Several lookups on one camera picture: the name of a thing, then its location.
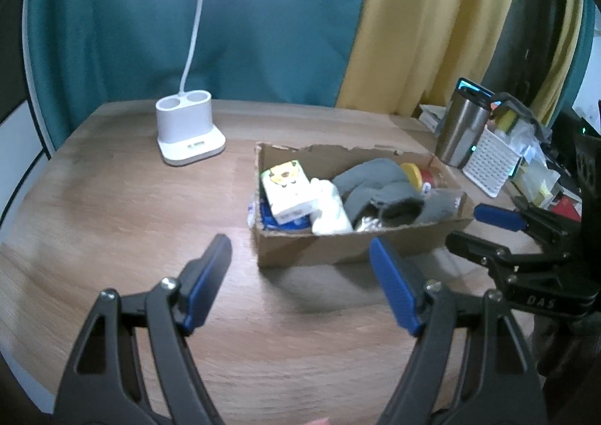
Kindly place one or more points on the white papers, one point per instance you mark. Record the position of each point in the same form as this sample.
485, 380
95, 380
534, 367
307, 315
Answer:
431, 117

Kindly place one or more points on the yellow sponge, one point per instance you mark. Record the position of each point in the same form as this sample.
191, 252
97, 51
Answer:
507, 121

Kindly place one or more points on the yellow sticky notes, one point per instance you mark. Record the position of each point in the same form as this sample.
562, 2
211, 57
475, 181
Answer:
537, 183

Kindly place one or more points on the teal curtain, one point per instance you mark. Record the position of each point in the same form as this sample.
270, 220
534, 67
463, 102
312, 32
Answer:
263, 31

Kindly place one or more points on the torn cardboard box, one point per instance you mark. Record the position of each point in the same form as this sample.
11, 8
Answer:
319, 249

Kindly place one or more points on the white desk lamp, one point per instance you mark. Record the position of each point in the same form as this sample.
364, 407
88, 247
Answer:
188, 138

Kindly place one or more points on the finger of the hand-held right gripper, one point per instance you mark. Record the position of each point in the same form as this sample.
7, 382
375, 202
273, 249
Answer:
500, 217
474, 246

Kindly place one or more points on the red box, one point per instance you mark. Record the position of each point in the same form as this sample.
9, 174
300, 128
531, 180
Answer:
568, 209

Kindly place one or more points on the white cartoon print box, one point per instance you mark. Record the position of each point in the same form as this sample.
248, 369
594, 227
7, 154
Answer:
286, 192

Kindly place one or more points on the white perforated basket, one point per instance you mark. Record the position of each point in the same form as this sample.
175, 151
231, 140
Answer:
490, 167

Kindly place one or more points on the yellow curtain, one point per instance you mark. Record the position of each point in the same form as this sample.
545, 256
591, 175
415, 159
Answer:
422, 16

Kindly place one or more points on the blue tissue pack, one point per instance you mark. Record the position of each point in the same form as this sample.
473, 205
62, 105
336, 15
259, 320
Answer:
270, 218

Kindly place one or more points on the stainless steel tumbler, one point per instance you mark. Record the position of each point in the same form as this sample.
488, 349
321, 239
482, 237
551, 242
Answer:
460, 129

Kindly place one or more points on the dark grey cloth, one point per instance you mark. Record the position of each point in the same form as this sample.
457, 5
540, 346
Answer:
530, 21

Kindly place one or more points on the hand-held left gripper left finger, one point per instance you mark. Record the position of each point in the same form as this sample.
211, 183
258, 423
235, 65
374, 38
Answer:
206, 286

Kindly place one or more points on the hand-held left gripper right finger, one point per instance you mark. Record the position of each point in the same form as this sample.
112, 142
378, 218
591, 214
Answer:
394, 286

